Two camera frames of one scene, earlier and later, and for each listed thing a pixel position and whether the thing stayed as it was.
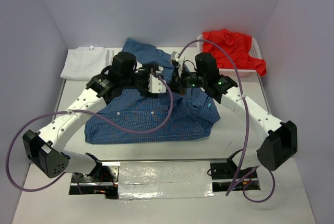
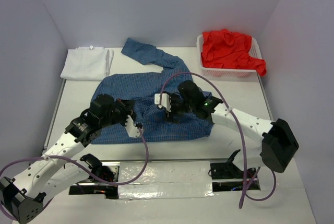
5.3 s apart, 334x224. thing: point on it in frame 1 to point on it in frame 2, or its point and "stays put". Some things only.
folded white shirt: [83, 63] stays put
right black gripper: [176, 83] to [169, 115]
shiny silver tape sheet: [162, 179] stays put
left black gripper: [148, 68] to [127, 106]
